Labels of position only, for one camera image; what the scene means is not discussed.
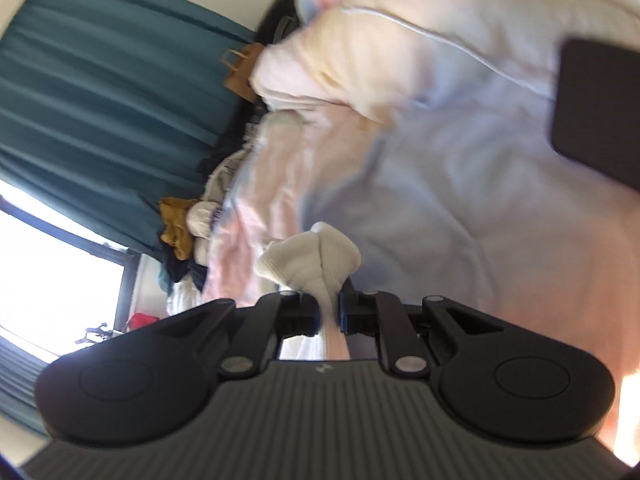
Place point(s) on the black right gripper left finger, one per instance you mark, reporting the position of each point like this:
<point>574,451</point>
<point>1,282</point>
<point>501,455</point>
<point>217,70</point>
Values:
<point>258,332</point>

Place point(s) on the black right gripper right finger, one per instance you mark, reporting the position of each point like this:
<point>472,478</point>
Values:
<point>381,315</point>

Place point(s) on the cream white knit garment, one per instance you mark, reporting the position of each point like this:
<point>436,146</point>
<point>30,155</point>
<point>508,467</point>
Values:
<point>317,262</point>

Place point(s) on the white puffy duvet pile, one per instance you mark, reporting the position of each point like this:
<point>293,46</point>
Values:
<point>184,296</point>

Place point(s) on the black garment on pile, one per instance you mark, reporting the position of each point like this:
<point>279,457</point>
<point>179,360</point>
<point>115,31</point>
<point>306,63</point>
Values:
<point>174,270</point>

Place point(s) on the beige jacket purple patch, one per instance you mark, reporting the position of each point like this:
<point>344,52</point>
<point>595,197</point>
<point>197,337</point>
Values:
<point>202,216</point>

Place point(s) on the mustard yellow garment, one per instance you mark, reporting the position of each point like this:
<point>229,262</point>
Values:
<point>173,211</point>

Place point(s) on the red cloth on rack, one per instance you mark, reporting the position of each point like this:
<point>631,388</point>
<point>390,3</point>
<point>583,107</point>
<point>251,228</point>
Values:
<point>140,320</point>

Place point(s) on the silver tripod stand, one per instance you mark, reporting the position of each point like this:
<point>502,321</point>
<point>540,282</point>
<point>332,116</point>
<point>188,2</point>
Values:
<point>95,335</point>

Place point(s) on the pastel pink bed duvet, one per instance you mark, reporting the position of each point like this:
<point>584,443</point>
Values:
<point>420,130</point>

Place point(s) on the brown paper bag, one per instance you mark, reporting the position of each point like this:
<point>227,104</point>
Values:
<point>240,64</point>

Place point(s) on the teal curtain left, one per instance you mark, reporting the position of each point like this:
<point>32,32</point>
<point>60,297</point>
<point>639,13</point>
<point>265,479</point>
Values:
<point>21,365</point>

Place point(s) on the teal curtain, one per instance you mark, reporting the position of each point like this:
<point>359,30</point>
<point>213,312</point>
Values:
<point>108,106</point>
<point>21,365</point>

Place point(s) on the teal curtain right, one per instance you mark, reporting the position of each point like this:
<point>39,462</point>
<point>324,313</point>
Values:
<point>108,106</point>

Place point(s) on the black tablet on bed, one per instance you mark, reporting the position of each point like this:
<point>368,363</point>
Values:
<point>596,114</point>

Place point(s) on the window with black frame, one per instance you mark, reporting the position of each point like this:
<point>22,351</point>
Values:
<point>57,277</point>

